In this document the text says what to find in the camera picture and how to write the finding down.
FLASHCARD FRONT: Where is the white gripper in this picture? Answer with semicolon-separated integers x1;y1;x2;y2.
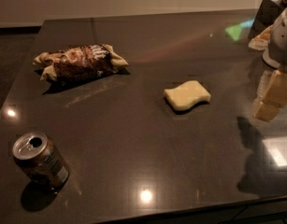
252;49;287;121

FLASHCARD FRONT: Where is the orange soda can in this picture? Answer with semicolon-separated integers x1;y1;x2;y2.
12;132;69;189

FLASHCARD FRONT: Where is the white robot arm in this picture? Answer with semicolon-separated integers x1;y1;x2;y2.
251;8;287;121

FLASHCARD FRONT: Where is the snack bag at edge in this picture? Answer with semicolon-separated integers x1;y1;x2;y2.
249;26;272;50

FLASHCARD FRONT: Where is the brown chip bag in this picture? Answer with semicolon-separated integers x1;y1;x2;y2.
33;44;128;83

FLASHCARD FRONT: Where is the dark box in background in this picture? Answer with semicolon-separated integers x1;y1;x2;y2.
249;0;285;38

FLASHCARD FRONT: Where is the yellow sponge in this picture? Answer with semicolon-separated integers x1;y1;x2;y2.
164;80;211;111

